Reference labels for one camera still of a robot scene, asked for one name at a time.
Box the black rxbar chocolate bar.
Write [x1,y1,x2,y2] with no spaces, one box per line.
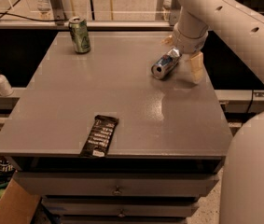
[79,115,119,158]

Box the grey drawer cabinet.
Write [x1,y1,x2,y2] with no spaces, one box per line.
[0,32,232,224]

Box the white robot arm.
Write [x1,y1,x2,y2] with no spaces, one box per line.
[173,0,264,224]

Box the green soda can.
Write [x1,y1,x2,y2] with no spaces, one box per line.
[68,17,90,53]

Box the blue silver redbull can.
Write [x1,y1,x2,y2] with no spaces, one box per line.
[151,48,181,79]

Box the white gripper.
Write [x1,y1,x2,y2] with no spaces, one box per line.
[162,24,208,84]

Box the white pump lotion bottle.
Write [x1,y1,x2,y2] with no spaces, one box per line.
[0,74,13,96]

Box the black cable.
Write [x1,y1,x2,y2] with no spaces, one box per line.
[0,0,67,22]

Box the grey drawer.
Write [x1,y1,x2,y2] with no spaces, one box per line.
[42,197,199,217]
[13,172,219,197]

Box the top grey drawer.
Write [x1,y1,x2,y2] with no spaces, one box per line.
[13,172,219,197]

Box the cardboard box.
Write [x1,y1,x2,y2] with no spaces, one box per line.
[0,179,40,224]

